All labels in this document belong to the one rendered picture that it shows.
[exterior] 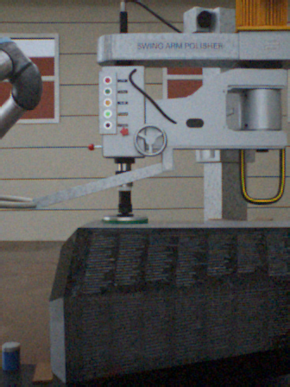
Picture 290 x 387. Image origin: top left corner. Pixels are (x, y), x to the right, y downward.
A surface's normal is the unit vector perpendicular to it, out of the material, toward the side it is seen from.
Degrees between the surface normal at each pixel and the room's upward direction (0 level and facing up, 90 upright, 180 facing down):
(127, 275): 45
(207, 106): 90
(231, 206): 90
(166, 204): 90
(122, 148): 90
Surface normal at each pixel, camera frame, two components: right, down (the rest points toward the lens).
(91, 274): -0.07, -0.67
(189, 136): 0.01, 0.05
